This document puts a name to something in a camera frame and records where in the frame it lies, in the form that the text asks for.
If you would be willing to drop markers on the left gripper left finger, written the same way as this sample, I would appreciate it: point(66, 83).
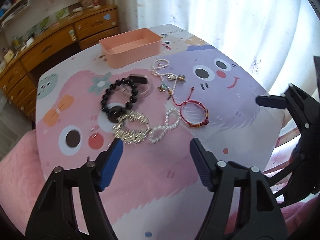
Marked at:
point(53, 215)

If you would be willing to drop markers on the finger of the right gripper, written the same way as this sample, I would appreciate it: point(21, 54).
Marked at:
point(273, 101)

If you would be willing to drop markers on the cartoon printed table mat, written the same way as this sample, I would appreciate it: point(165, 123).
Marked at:
point(156, 192)

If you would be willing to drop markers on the pink plastic tray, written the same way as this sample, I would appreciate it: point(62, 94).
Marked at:
point(130, 47)

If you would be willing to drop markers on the pink fuzzy blanket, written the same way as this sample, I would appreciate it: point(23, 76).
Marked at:
point(21, 180)

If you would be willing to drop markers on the wooden desk with drawers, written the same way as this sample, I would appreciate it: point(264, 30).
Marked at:
point(63, 39)

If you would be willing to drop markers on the white patterned curtain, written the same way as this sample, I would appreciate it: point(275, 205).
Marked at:
point(273, 40)

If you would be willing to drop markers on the blue flower clip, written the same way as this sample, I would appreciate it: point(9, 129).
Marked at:
point(164, 87)

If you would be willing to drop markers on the round pearl brooch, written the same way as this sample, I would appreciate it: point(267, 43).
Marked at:
point(172, 77)

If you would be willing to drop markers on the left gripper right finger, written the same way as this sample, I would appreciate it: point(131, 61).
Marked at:
point(259, 215)

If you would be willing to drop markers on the pink smart watch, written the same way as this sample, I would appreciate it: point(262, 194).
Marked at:
point(142, 83)

